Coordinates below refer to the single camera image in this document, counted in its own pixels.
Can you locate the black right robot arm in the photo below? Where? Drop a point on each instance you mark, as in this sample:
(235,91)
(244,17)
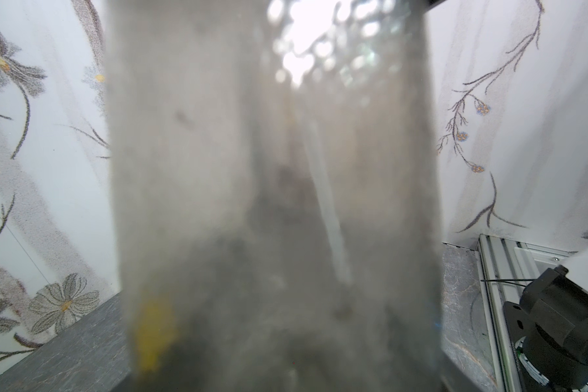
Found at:
(548,329)

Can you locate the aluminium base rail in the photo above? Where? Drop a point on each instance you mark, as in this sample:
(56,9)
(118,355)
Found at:
(506,266)

